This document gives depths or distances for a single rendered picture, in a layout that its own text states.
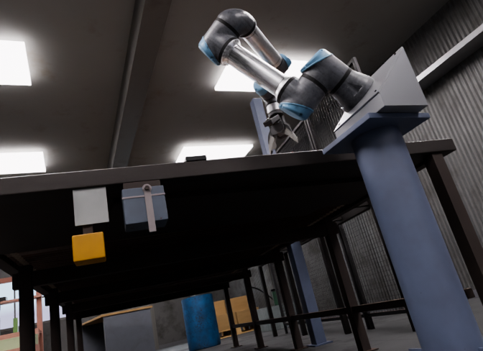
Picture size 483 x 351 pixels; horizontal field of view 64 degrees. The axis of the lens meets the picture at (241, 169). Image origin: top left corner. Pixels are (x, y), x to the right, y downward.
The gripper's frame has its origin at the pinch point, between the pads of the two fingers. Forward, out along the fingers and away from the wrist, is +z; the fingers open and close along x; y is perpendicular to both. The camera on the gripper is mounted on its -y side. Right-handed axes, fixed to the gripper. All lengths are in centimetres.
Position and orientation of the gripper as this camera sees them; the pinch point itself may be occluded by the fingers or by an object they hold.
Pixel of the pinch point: (283, 149)
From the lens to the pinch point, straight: 185.5
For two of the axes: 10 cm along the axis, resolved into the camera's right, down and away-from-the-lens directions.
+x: -7.9, 3.7, 5.0
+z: 2.1, 9.2, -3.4
